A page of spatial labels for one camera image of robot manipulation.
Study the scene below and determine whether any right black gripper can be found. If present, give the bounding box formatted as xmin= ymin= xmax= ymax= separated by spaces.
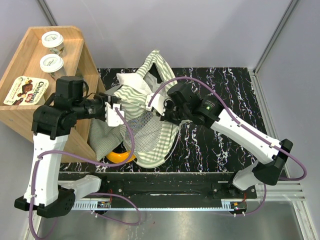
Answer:
xmin=156 ymin=99 xmax=190 ymax=127

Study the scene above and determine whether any striped green pet tent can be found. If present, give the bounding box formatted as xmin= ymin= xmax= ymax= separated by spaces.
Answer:
xmin=114 ymin=49 xmax=177 ymax=169

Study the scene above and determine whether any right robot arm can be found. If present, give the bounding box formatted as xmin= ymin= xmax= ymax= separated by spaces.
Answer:
xmin=161 ymin=82 xmax=293 ymax=198

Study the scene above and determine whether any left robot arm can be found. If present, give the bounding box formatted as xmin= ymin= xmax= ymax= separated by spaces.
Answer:
xmin=14 ymin=76 xmax=120 ymax=219

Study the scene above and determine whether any yellow pet bowl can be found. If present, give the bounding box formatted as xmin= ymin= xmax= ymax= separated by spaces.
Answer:
xmin=106 ymin=151 xmax=131 ymax=164

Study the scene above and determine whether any green checked cushion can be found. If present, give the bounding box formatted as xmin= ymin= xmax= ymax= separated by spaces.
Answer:
xmin=88 ymin=119 xmax=123 ymax=161

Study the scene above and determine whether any white lidded cup front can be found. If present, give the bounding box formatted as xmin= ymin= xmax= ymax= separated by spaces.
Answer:
xmin=39 ymin=53 xmax=67 ymax=81

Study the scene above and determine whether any white lidded cup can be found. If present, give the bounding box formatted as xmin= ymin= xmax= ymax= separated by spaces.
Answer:
xmin=39 ymin=53 xmax=67 ymax=81
xmin=41 ymin=31 xmax=66 ymax=58

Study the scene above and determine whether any Chobani yogurt flip pack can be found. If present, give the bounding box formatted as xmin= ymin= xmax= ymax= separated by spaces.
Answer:
xmin=3 ymin=76 xmax=49 ymax=106

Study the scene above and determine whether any wooden shelf unit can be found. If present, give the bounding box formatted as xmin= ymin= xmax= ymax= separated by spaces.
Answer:
xmin=0 ymin=25 xmax=107 ymax=163

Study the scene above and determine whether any white lidded cup rear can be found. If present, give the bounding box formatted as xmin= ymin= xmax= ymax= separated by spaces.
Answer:
xmin=41 ymin=31 xmax=66 ymax=58

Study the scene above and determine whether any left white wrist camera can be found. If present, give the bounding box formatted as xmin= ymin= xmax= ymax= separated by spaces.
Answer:
xmin=105 ymin=102 xmax=125 ymax=127

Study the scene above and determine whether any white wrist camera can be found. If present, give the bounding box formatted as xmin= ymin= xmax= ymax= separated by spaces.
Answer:
xmin=145 ymin=93 xmax=165 ymax=116
xmin=105 ymin=102 xmax=125 ymax=127

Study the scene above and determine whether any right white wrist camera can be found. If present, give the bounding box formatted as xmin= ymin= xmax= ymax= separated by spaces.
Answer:
xmin=145 ymin=93 xmax=165 ymax=116

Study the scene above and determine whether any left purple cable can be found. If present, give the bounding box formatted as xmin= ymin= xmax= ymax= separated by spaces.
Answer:
xmin=28 ymin=107 xmax=143 ymax=240

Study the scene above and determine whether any purple cable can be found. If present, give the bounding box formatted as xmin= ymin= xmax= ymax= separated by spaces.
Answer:
xmin=148 ymin=76 xmax=308 ymax=217
xmin=28 ymin=107 xmax=143 ymax=240

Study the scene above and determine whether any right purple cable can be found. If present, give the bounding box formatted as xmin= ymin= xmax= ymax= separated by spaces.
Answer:
xmin=148 ymin=76 xmax=308 ymax=217

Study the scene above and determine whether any aluminium rail frame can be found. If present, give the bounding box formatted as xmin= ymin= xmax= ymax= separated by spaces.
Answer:
xmin=23 ymin=67 xmax=320 ymax=240

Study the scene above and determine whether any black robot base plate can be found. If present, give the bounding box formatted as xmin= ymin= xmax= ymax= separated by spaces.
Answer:
xmin=92 ymin=172 xmax=257 ymax=210

